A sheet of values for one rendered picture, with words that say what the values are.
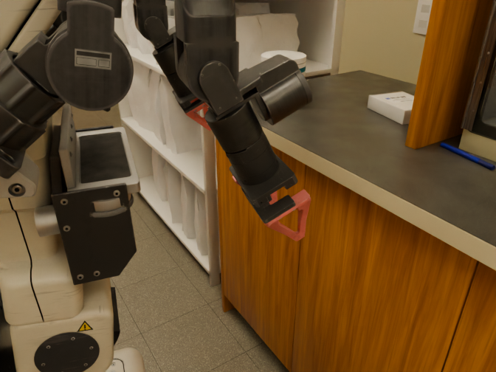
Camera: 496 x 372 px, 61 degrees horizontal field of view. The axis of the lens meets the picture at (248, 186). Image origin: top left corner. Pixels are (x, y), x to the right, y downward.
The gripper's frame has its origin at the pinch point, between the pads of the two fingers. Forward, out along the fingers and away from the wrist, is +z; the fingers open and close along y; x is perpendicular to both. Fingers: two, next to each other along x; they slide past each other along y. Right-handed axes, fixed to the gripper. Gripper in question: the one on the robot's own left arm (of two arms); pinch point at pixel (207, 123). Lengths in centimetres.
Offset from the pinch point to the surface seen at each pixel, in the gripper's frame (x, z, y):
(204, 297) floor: 37, 93, 49
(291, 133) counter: -17.2, 14.2, -0.4
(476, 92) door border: -52, 15, -24
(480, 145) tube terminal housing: -49, 26, -27
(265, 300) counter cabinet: 12, 71, 8
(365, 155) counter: -26.3, 18.4, -18.0
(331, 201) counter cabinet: -15.3, 26.2, -16.5
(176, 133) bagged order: 10, 39, 96
